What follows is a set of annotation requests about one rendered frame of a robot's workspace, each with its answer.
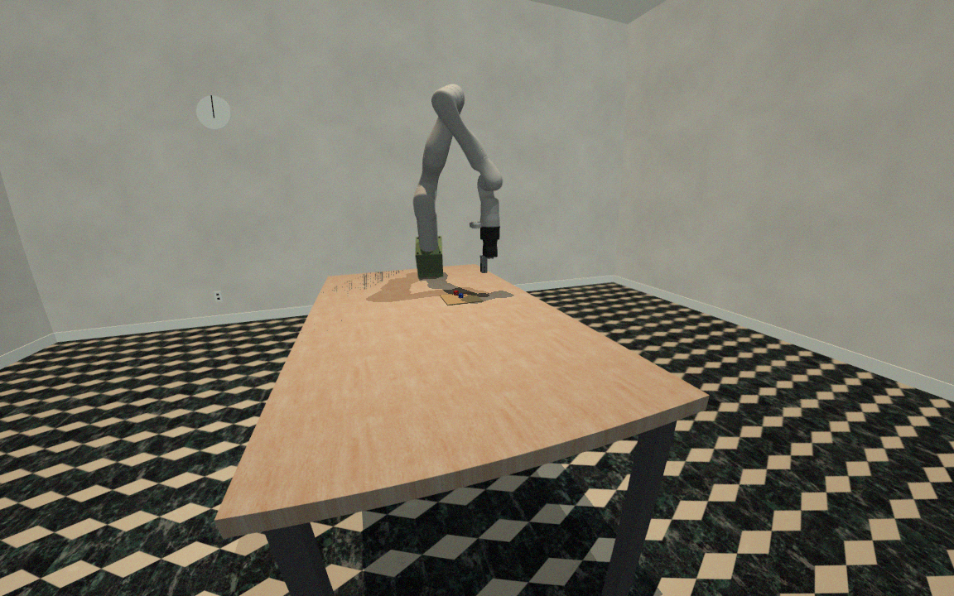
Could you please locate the tan square mat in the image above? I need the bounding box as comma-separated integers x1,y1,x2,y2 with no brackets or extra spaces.
440,291,483,305

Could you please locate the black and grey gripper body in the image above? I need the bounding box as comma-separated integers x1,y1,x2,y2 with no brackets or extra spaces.
470,214,500,257

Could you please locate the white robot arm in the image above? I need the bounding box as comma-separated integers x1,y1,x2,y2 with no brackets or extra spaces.
413,84,503,252

